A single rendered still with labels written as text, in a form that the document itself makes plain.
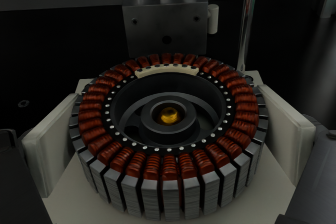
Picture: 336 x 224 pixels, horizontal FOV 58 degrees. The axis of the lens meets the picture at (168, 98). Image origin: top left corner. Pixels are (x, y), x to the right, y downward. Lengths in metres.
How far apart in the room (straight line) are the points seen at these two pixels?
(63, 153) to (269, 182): 0.11
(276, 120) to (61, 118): 0.11
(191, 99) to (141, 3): 0.11
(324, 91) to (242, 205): 0.14
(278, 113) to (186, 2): 0.15
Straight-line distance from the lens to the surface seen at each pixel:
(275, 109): 0.17
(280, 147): 0.16
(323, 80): 0.29
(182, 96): 0.21
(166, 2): 0.28
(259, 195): 0.18
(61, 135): 0.17
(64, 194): 0.19
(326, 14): 0.40
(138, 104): 0.20
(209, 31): 0.30
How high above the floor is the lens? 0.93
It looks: 41 degrees down
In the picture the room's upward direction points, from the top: 3 degrees counter-clockwise
